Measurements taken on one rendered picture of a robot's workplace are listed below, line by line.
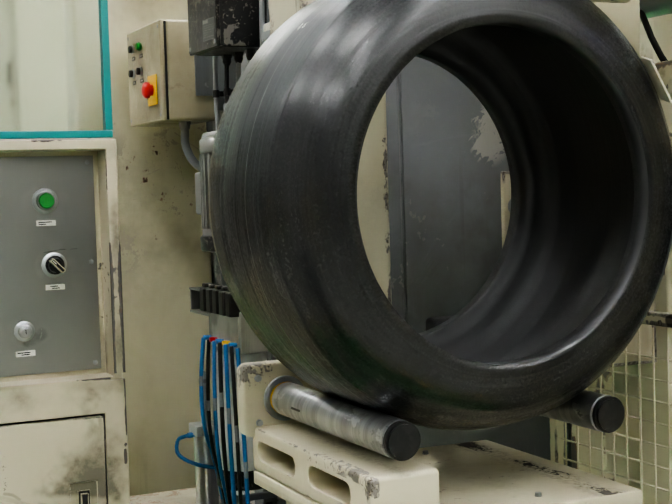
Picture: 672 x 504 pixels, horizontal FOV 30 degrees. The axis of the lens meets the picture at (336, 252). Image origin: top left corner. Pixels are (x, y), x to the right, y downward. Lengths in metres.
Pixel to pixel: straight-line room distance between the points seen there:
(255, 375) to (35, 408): 0.42
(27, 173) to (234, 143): 0.60
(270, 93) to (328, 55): 0.08
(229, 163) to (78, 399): 0.64
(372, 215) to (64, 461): 0.61
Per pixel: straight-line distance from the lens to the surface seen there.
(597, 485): 1.61
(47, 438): 1.97
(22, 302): 1.99
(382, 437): 1.40
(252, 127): 1.41
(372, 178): 1.77
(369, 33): 1.37
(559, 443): 1.98
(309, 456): 1.53
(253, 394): 1.69
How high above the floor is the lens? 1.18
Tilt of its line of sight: 3 degrees down
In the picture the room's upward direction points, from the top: 2 degrees counter-clockwise
